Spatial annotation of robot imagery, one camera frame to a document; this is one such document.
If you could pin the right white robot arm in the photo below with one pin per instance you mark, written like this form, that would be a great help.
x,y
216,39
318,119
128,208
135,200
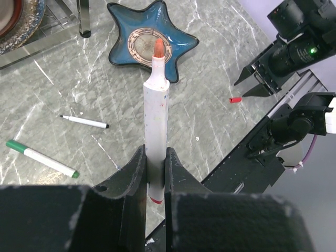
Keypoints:
x,y
305,36

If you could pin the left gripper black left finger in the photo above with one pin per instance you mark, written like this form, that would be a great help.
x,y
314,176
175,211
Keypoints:
x,y
107,217

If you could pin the blue star-shaped dish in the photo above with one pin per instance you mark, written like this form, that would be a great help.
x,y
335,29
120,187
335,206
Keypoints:
x,y
143,33

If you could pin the white pen with green tip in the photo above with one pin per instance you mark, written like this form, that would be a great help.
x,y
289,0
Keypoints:
x,y
43,159

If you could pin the dark red plate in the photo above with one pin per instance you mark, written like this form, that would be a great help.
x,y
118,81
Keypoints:
x,y
11,11

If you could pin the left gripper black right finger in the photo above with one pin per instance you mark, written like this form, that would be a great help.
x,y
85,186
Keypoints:
x,y
200,220

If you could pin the red pen cap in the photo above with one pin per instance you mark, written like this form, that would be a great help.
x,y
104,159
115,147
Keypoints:
x,y
235,99

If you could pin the white pen with red tip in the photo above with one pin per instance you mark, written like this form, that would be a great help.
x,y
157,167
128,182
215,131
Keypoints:
x,y
156,97

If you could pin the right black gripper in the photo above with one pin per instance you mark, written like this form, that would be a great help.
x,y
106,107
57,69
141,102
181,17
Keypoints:
x,y
275,67

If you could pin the steel two-tier dish rack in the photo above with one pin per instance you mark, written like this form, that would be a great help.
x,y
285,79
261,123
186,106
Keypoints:
x,y
58,25

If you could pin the ornate grey rimmed plate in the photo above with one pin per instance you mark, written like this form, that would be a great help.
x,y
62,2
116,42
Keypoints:
x,y
31,17

